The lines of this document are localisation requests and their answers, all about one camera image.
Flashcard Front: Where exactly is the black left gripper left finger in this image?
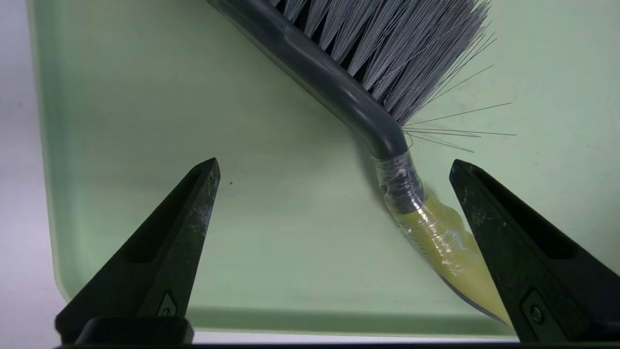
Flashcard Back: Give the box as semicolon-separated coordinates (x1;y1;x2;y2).
54;158;221;344

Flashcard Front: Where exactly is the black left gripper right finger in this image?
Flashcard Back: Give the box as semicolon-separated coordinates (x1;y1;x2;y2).
449;159;620;344

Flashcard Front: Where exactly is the grey bristle brush green handle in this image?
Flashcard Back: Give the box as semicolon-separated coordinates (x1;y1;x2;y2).
205;0;517;325

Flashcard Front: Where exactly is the light green plastic tray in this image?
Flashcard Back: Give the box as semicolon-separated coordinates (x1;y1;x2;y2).
26;0;620;339

